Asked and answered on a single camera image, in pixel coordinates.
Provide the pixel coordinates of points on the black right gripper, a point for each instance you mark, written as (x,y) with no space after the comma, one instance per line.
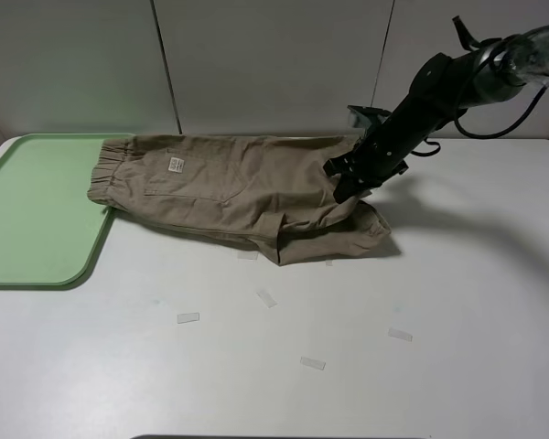
(367,165)

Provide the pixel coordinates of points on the khaki shorts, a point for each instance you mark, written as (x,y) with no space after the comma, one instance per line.
(263,193)

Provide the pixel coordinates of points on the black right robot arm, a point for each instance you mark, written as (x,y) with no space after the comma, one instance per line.
(491,71)

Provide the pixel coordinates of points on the green plastic tray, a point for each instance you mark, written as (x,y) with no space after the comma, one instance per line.
(50,232)

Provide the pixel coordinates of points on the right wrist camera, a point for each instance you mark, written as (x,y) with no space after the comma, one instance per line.
(366,118)

